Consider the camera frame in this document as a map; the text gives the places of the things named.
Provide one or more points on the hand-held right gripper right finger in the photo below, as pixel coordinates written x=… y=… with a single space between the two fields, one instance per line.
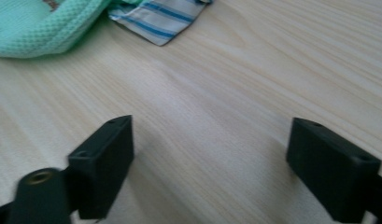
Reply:
x=332 y=171

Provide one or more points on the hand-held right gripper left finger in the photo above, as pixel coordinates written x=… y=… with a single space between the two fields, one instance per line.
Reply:
x=101 y=169

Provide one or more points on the mint green knit garment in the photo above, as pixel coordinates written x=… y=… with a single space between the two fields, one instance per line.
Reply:
x=39 y=28

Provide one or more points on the blue striped white garment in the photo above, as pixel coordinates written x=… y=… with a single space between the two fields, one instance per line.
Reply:
x=160 y=18

